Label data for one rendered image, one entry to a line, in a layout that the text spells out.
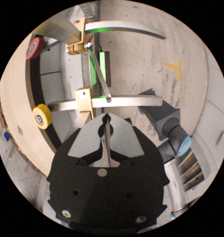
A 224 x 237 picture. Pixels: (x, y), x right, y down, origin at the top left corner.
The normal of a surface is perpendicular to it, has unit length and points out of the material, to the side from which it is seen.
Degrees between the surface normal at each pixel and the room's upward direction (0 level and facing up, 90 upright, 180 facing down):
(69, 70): 0
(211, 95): 90
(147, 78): 0
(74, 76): 0
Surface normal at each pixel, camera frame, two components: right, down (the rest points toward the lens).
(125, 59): 0.02, 0.51
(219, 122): -1.00, -0.01
